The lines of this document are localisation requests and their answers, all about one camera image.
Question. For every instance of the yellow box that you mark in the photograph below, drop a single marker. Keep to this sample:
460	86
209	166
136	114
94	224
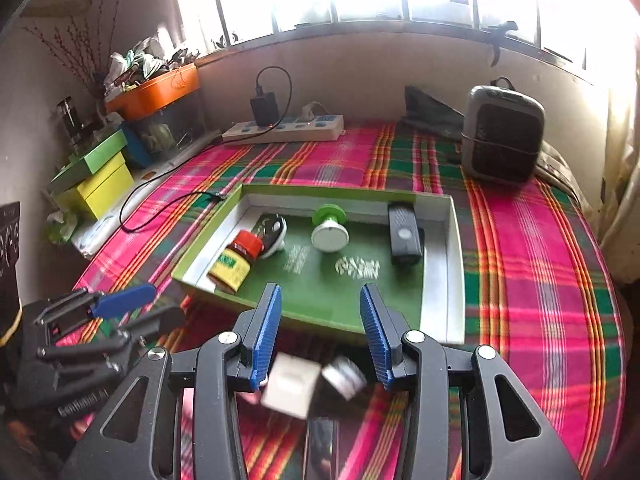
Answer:
107	190

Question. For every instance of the black window latch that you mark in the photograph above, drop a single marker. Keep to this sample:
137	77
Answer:
500	35

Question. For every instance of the green white tissue pack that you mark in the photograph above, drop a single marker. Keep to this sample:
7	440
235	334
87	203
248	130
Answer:
62	227

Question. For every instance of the brown folded cloth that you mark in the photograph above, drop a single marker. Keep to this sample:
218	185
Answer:
565	175

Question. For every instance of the grey space heater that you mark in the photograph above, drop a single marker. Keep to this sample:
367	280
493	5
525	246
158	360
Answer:
500	135

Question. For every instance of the white plastic bag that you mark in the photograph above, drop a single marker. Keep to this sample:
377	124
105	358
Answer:
100	235

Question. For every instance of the orange plastic tray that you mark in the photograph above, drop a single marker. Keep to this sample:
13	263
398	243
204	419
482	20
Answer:
160	90

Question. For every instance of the pink green plaid blanket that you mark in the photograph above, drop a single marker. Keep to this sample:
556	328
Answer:
525	285

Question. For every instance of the green white suction knob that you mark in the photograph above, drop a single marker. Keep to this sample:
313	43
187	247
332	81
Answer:
330	237

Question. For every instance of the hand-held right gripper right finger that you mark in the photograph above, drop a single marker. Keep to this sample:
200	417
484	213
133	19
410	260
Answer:
372	335

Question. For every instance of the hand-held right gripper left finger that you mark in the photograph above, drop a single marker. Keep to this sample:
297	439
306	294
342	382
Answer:
265	330

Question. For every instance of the black printed card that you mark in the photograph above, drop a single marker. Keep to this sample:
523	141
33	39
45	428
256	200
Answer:
9	250

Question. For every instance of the green cardboard box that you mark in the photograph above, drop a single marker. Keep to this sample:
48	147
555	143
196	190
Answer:
400	300

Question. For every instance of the glass jar black lid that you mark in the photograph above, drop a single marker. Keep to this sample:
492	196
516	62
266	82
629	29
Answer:
75	125

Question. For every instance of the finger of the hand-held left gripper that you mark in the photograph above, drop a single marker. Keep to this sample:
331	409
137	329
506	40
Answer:
125	297
160	321

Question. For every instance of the white power strip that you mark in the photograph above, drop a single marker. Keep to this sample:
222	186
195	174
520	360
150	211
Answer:
300	130

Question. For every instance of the pile of packets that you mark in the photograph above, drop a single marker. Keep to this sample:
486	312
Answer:
145	60

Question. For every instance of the brown bottle red cap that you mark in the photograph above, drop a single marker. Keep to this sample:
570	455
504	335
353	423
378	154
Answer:
232	265

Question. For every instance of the blue box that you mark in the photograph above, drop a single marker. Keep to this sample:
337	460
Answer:
137	147

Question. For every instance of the dark glass tank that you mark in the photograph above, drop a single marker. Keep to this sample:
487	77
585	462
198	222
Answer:
170	130

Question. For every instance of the dark green cloth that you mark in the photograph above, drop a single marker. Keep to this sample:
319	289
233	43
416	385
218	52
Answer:
432	115

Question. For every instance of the black rectangular device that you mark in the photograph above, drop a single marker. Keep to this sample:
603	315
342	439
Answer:
405	230

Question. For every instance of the patterned beige curtain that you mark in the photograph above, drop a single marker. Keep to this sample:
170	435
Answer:
622	160

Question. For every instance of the dried branches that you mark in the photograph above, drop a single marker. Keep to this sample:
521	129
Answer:
80	55

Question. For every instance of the small silver round tin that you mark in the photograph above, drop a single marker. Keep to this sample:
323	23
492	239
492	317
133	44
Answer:
342	377

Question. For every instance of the black charger adapter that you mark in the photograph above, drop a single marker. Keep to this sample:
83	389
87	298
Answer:
265	109

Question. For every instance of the white charger plug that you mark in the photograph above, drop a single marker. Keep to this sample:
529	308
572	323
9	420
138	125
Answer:
292	385

